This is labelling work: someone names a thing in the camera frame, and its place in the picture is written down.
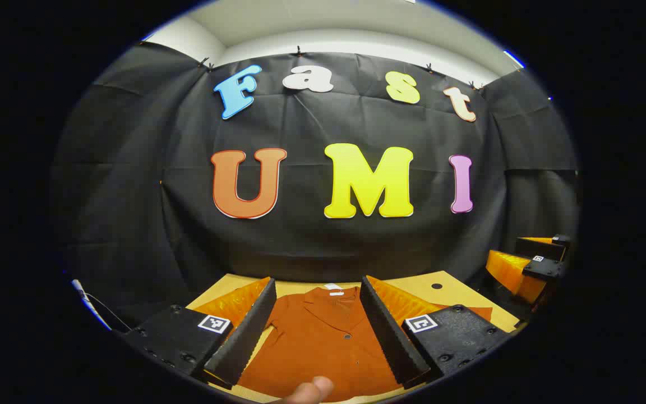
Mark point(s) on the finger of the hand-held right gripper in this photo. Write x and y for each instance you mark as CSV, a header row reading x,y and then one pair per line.
x,y
544,269
541,248

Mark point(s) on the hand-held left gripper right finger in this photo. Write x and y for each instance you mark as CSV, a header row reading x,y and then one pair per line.
x,y
390,336

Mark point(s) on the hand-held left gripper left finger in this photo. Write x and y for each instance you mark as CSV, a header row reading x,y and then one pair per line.
x,y
244,336

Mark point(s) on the orange button jacket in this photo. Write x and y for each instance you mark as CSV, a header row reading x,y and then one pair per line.
x,y
323,342

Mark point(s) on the black backdrop cloth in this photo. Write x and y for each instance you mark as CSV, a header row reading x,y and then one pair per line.
x,y
300,247

